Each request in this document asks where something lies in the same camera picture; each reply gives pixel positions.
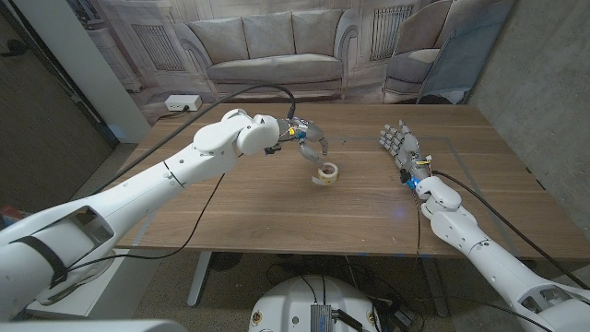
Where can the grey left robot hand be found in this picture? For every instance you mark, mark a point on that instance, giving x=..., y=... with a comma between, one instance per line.
x=309, y=131

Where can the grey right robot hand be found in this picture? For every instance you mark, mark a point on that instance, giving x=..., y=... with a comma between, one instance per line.
x=405, y=147

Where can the white smiley sticker tape roll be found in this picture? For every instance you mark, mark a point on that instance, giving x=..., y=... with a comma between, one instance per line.
x=329, y=175

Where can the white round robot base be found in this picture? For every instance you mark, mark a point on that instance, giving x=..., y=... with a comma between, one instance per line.
x=286, y=304

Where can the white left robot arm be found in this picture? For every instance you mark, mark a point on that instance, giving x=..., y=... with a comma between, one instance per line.
x=138, y=193

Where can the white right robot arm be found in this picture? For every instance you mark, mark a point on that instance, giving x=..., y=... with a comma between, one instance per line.
x=484, y=253

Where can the printed living room backdrop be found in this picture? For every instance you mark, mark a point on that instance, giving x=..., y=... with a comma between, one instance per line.
x=276, y=46

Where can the blue grey leaning board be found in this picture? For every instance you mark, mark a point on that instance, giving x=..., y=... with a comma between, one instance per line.
x=465, y=55

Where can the white power strip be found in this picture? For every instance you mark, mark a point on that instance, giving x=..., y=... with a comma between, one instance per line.
x=182, y=102

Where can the grey metal table leg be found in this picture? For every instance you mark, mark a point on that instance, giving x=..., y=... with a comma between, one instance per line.
x=435, y=290
x=199, y=281

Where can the black power adapter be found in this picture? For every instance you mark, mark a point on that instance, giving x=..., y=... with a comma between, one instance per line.
x=403, y=318

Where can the silver electronics box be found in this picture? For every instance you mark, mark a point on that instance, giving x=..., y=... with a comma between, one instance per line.
x=321, y=319

